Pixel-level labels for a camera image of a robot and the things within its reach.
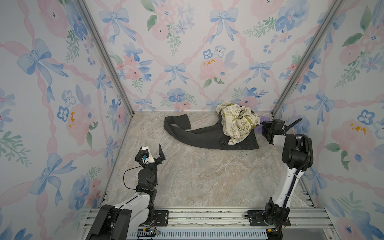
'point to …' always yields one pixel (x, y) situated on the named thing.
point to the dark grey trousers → (216, 137)
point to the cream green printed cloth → (237, 121)
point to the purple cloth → (259, 128)
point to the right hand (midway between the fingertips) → (264, 121)
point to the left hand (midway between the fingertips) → (151, 145)
